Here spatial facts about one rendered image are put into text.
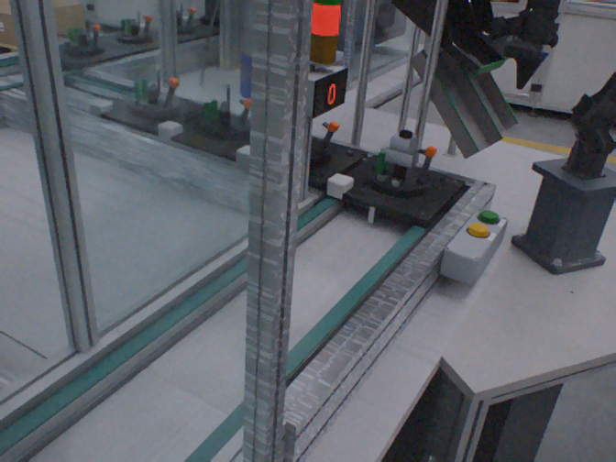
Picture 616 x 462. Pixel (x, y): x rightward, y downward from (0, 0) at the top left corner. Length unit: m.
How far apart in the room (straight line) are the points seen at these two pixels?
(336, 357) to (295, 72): 0.54
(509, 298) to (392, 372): 0.35
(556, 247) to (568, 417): 1.09
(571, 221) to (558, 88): 4.02
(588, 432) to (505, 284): 1.13
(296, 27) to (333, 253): 0.82
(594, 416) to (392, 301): 1.51
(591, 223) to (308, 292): 0.63
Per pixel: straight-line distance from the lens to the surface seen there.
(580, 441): 2.32
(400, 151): 1.33
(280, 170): 0.44
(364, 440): 0.92
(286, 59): 0.42
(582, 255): 1.43
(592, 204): 1.36
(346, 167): 1.44
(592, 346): 1.22
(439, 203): 1.33
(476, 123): 1.64
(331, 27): 1.14
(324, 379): 0.85
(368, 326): 0.95
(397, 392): 1.00
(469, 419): 1.12
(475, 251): 1.20
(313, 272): 1.13
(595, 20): 5.25
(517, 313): 1.24
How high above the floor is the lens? 1.55
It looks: 30 degrees down
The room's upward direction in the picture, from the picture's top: 5 degrees clockwise
